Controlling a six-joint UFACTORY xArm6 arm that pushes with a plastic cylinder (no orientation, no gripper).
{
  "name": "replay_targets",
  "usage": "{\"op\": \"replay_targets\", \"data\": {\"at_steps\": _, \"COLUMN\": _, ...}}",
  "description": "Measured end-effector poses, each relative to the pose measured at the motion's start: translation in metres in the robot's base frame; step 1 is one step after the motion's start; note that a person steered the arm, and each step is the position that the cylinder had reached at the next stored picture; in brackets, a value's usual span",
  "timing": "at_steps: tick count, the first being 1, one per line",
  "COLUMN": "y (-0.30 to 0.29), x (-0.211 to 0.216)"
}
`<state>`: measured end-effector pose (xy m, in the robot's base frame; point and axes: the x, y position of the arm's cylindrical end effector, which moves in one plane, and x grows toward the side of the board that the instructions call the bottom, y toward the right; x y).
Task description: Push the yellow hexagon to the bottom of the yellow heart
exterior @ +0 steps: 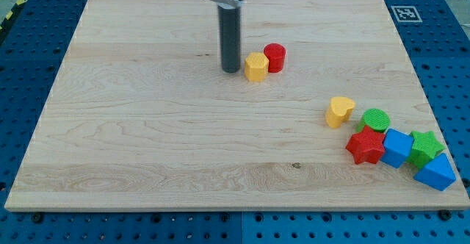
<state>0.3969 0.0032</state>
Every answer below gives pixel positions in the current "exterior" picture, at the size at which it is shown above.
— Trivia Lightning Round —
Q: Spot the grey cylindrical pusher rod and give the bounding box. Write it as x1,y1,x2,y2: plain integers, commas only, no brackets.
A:
217,4,241,73

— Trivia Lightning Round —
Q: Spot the yellow hexagon block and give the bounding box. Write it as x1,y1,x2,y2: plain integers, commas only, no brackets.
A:
244,52,269,82

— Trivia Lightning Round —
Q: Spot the yellow heart block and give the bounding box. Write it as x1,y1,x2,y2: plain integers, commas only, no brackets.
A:
325,96,355,129

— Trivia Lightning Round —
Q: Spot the red cylinder block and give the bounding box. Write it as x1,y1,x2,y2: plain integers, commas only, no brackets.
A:
264,43,286,73

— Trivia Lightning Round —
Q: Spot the light wooden board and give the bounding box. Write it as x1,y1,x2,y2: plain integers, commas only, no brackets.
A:
5,0,469,212

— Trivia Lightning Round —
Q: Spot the white fiducial marker tag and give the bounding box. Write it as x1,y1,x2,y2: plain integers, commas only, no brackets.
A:
391,5,422,23

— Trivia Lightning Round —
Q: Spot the green cylinder block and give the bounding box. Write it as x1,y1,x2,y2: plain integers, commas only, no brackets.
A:
356,108,391,132

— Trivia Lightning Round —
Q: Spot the red star block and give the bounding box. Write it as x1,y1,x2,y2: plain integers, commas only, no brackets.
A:
345,126,386,165

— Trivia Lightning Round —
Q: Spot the blue cube block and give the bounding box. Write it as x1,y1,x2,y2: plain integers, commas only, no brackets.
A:
380,129,414,168

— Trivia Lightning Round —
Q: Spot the green star block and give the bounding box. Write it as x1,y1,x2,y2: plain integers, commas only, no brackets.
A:
406,131,445,169

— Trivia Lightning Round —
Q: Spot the blue triangle block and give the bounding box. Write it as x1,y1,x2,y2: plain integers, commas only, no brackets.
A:
413,153,456,191

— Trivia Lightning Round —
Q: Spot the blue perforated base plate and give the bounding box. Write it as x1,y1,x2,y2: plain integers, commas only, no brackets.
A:
1,0,469,243

